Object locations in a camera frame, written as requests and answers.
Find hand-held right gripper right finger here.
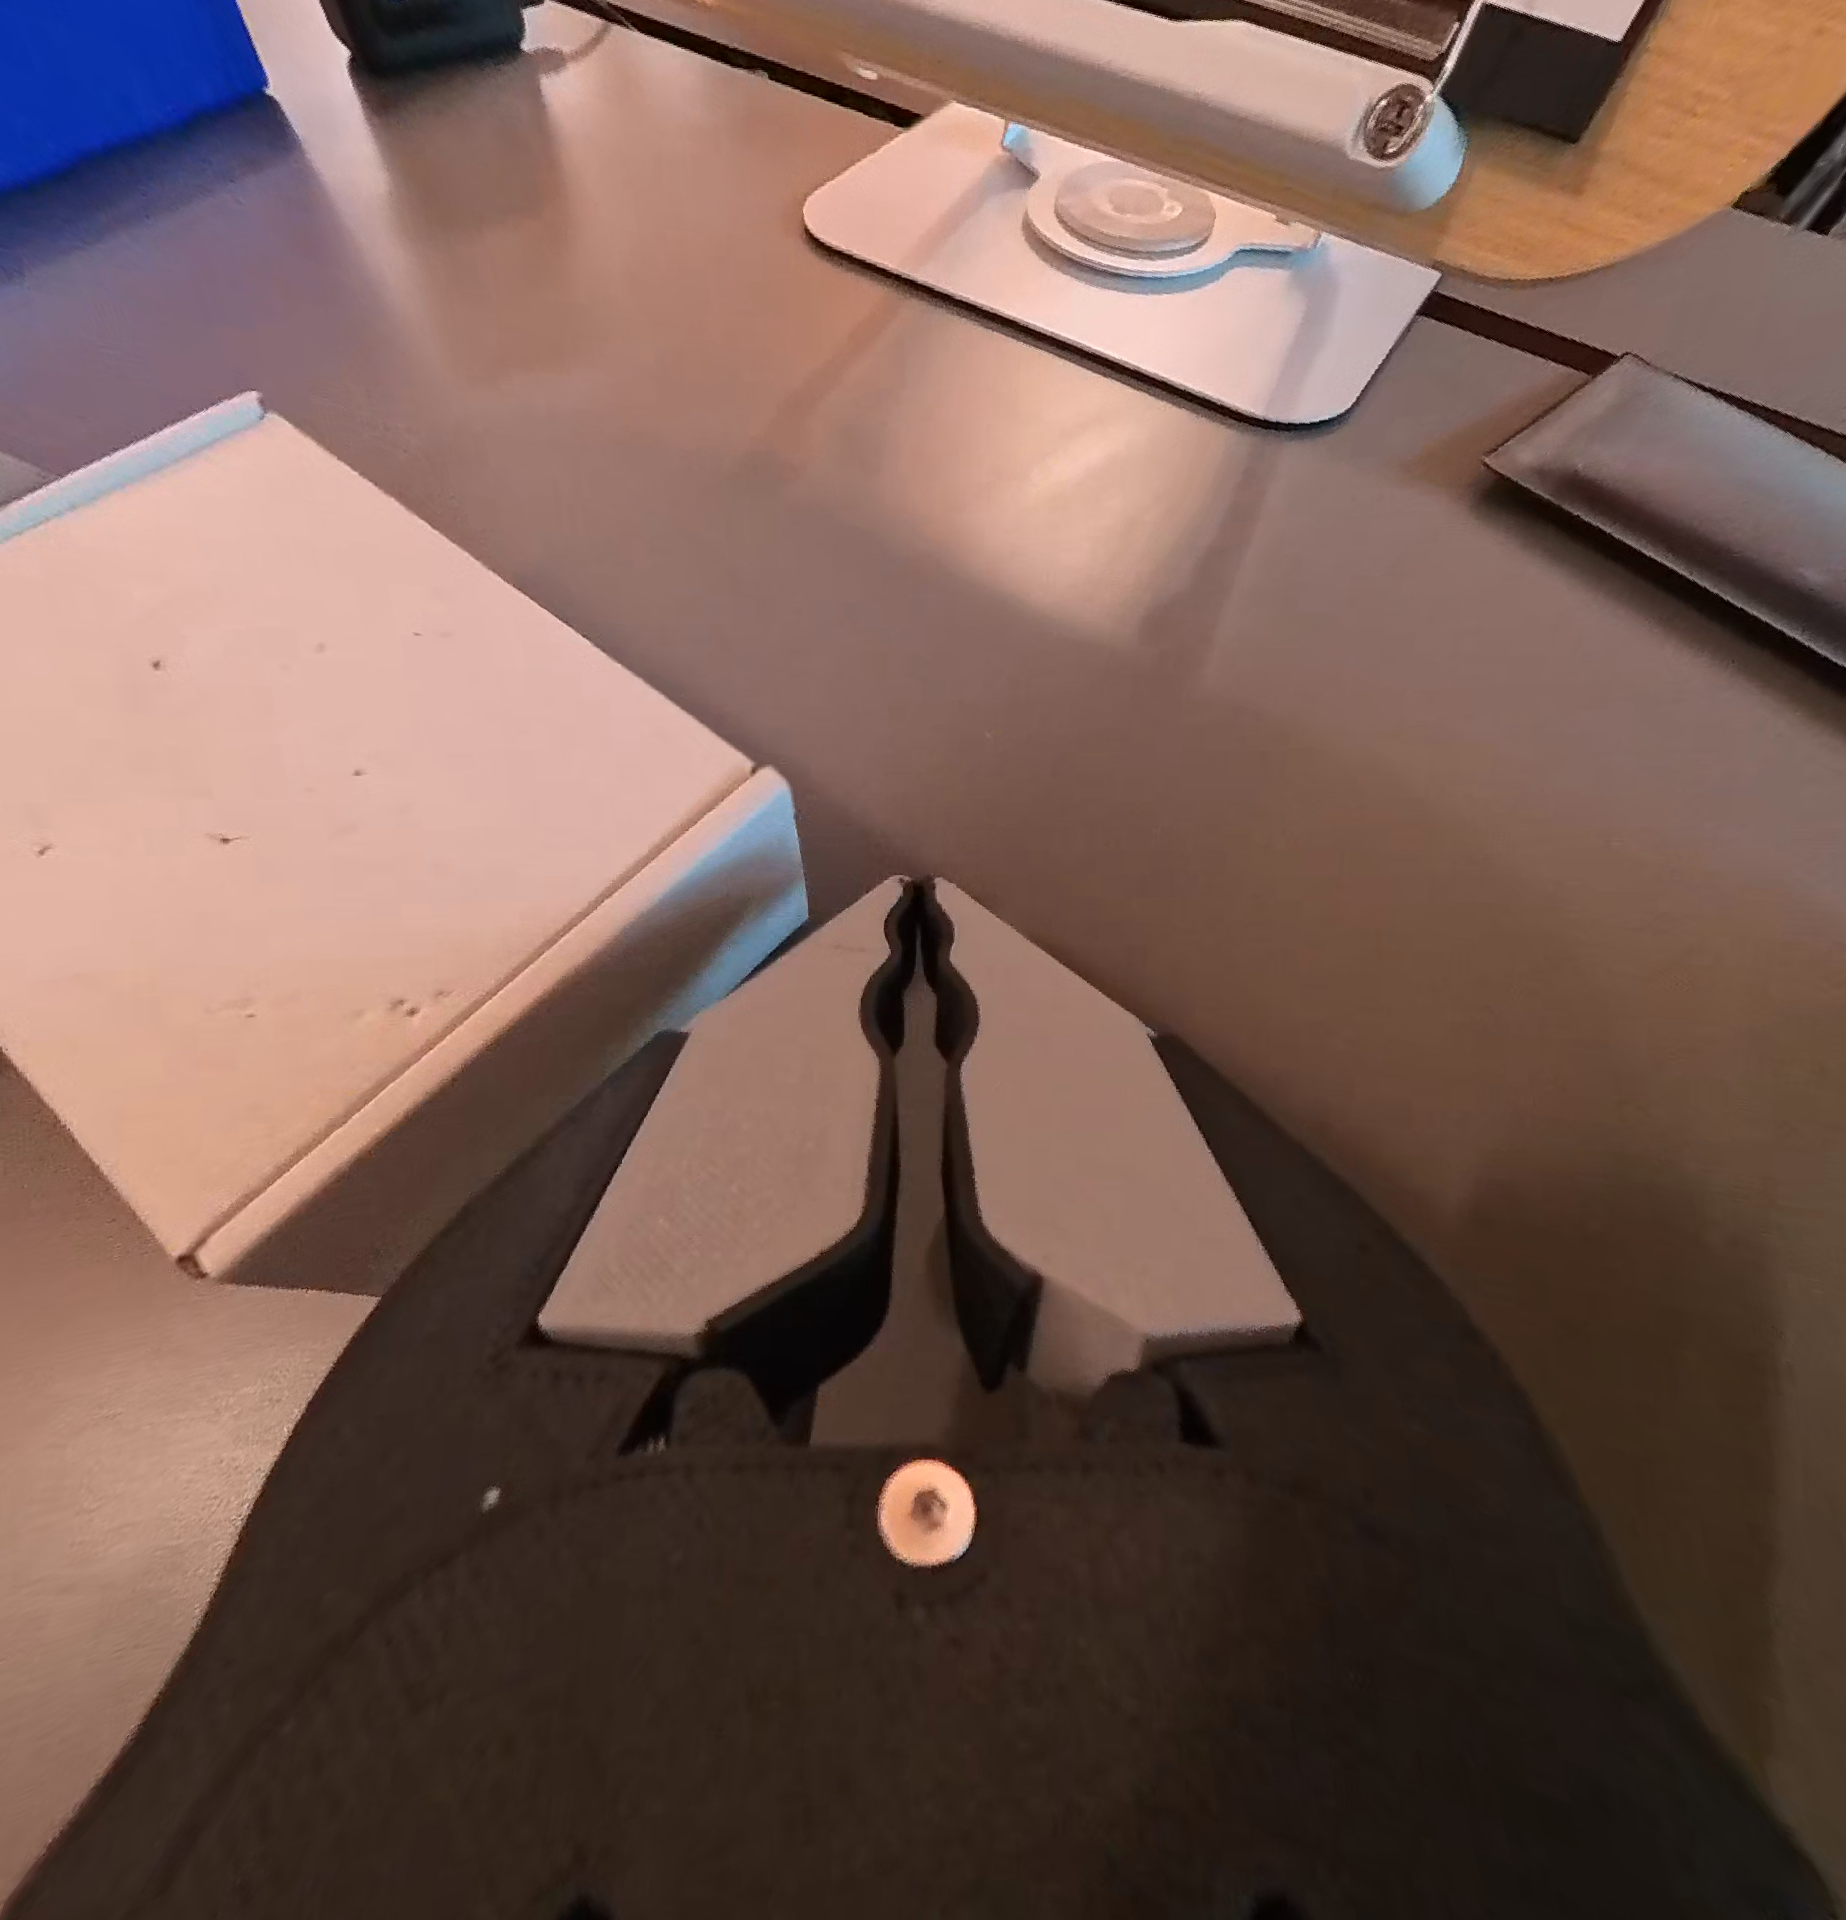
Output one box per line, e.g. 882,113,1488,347
919,877,1305,1392

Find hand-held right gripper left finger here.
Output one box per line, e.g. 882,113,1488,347
536,877,923,1428

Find white cardboard mailer box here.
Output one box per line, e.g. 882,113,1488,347
0,391,809,1295

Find blue plastic bin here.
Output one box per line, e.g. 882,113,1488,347
0,0,274,212

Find silver metal bar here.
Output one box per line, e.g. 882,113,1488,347
1484,354,1846,694

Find instruction sheet on wooden stand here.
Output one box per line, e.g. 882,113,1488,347
594,0,1846,284

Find black device with screen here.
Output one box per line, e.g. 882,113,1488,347
320,0,529,76

